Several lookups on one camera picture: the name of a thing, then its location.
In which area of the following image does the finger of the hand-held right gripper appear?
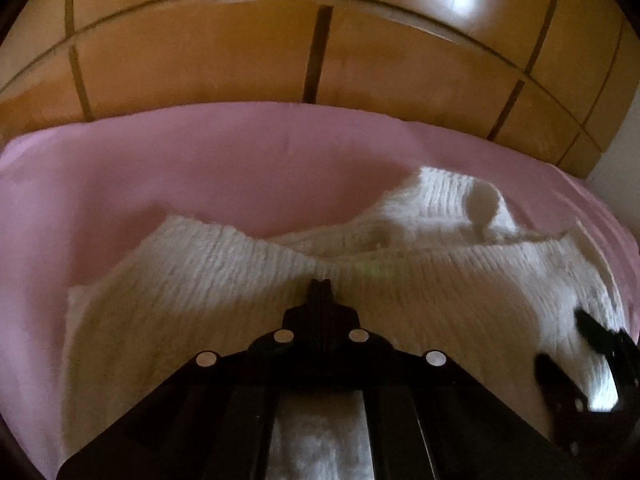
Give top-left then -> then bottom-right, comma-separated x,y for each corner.
535,353 -> 589,413
574,308 -> 626,357

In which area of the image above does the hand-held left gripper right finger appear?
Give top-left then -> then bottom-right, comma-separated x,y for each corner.
322,279 -> 593,480

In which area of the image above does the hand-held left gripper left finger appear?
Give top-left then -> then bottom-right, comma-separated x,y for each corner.
56,279 -> 323,480

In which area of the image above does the white knitted sweater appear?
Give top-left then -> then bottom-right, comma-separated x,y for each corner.
59,166 -> 632,480

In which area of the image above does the pink bed sheet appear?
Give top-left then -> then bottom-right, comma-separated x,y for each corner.
0,101 -> 640,480

